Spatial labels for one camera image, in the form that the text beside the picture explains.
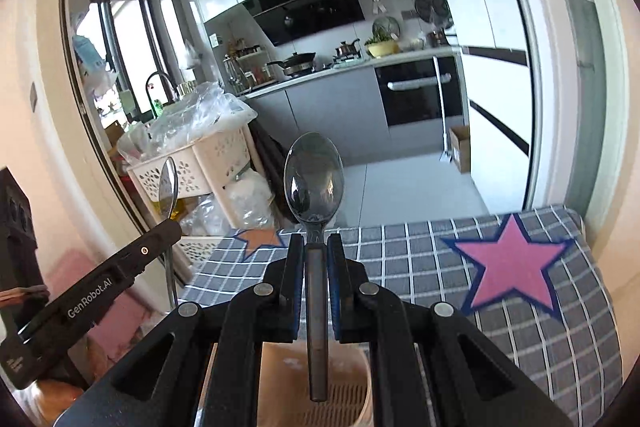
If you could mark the black kitchen faucet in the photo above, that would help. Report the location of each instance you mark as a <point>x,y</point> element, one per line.
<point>160,92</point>

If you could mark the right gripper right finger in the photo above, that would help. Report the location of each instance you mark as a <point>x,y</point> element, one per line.
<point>430,365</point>

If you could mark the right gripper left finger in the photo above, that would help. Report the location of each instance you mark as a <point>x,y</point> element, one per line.
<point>200,366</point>

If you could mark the black built-in oven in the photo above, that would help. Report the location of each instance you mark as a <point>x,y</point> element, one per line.
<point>418,91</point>

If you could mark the metal spoon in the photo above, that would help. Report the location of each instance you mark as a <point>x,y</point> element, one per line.
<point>314,188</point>
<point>167,198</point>

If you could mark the black wok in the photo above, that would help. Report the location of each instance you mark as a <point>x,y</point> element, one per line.
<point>295,65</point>

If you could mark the cooking pot with lid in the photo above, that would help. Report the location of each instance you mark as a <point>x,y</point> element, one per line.
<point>347,51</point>

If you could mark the white mop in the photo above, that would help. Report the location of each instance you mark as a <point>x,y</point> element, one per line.
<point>445,156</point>

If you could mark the white refrigerator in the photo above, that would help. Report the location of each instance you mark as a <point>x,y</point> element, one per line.
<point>499,89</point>

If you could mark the cardboard box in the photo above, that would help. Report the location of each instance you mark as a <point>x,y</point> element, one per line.
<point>460,139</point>

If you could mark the grey checkered star tablecloth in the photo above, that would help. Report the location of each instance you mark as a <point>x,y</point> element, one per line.
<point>526,280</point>

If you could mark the clear plastic bags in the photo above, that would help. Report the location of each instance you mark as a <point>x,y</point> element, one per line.
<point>205,110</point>

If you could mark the yellow bowl with greens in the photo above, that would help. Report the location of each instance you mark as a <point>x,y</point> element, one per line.
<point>383,49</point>

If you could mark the beige tiered storage cart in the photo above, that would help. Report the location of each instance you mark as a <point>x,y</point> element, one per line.
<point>224,164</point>

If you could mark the black range hood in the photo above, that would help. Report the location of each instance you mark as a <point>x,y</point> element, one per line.
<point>283,21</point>

